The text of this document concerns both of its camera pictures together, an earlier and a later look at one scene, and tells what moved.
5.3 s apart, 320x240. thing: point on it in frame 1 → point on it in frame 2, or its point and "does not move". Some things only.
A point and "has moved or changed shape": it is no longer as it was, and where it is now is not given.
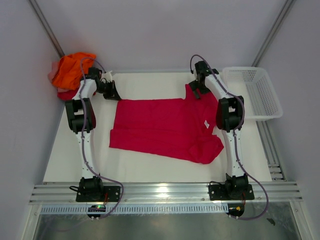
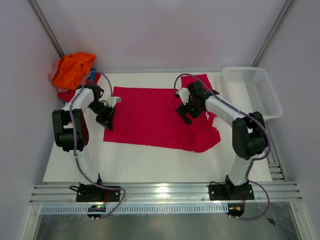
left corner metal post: x=46 y=26 does not move
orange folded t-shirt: x=68 y=74 does not move
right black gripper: x=194 y=85 → x=182 y=110
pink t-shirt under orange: x=54 y=67 does not move
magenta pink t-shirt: x=183 y=128 has moved or changed shape
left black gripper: x=113 y=94 → x=107 y=120
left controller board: x=96 y=208 does not move
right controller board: x=236 y=209 does not move
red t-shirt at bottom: x=67 y=95 does not move
